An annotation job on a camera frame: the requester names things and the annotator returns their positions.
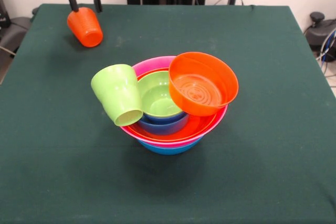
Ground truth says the tangled cable bundle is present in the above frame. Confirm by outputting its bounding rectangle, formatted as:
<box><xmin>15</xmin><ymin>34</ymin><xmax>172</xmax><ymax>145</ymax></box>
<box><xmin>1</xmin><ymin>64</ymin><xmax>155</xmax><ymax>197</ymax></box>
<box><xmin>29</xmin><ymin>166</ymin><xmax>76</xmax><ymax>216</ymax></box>
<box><xmin>316</xmin><ymin>30</ymin><xmax>336</xmax><ymax>78</ymax></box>

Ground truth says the small orange bowl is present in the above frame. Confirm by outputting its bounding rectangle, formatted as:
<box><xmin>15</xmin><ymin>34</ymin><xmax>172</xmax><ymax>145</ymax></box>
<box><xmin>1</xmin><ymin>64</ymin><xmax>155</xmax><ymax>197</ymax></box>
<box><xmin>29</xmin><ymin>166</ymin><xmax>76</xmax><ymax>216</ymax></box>
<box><xmin>168</xmin><ymin>51</ymin><xmax>239</xmax><ymax>118</ymax></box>

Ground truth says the small green bowl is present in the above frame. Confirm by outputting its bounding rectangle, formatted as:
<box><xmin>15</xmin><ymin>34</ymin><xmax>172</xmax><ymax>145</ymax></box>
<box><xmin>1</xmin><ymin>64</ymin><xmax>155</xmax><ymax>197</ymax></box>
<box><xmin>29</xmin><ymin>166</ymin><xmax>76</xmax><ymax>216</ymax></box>
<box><xmin>136</xmin><ymin>70</ymin><xmax>186</xmax><ymax>119</ymax></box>

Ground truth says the large blue bowl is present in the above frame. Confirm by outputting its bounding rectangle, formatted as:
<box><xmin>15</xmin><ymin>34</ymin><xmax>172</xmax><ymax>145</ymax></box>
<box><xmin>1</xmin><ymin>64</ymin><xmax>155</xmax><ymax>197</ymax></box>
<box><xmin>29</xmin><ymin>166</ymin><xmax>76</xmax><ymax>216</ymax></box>
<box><xmin>138</xmin><ymin>138</ymin><xmax>203</xmax><ymax>156</ymax></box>

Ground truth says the large orange bowl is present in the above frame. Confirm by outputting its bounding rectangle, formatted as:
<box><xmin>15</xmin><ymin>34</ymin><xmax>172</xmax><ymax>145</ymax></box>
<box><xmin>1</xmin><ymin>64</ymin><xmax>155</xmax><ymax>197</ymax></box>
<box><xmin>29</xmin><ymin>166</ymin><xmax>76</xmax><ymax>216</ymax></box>
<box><xmin>128</xmin><ymin>68</ymin><xmax>218</xmax><ymax>142</ymax></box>

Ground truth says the black equipment box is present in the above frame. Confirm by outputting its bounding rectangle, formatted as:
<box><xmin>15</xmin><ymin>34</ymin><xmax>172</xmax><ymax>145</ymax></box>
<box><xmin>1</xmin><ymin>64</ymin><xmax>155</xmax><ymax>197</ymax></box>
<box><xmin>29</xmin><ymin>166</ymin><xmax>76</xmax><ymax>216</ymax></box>
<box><xmin>0</xmin><ymin>0</ymin><xmax>11</xmax><ymax>29</ymax></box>

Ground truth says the large pink bowl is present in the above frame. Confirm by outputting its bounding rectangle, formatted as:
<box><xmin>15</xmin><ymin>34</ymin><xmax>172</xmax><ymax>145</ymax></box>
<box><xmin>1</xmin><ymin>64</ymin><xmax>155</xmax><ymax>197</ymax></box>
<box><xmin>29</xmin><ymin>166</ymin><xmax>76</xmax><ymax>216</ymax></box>
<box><xmin>120</xmin><ymin>56</ymin><xmax>228</xmax><ymax>149</ymax></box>

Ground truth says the grey wheeled base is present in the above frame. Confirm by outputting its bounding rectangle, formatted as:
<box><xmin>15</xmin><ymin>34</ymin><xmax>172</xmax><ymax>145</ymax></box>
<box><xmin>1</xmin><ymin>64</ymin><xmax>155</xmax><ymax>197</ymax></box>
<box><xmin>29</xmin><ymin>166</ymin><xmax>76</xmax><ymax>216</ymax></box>
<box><xmin>303</xmin><ymin>11</ymin><xmax>336</xmax><ymax>53</ymax></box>
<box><xmin>0</xmin><ymin>16</ymin><xmax>34</xmax><ymax>51</ymax></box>

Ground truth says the green cup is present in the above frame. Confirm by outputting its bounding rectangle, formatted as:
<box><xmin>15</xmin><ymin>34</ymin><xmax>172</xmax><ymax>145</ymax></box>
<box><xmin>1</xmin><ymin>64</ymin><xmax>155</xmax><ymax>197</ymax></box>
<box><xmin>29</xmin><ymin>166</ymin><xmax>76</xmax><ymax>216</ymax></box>
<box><xmin>90</xmin><ymin>63</ymin><xmax>144</xmax><ymax>127</ymax></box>

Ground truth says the small light blue bowl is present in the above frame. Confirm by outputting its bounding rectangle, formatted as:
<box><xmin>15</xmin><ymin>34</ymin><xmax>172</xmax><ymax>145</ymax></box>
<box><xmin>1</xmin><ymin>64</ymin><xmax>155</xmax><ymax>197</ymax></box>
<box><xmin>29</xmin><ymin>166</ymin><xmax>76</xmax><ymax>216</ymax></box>
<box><xmin>138</xmin><ymin>113</ymin><xmax>190</xmax><ymax>136</ymax></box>

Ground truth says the orange cup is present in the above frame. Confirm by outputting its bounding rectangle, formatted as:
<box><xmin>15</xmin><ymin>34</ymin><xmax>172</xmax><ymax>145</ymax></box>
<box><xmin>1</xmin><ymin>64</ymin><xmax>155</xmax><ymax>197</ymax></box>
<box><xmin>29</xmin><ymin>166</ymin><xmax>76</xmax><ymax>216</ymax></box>
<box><xmin>67</xmin><ymin>7</ymin><xmax>104</xmax><ymax>48</ymax></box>

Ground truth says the dark green tablecloth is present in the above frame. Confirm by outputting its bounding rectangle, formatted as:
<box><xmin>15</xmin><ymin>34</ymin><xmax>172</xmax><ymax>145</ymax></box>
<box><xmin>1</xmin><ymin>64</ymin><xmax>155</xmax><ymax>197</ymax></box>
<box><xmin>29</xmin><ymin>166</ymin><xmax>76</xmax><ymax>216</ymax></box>
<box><xmin>0</xmin><ymin>3</ymin><xmax>336</xmax><ymax>224</ymax></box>

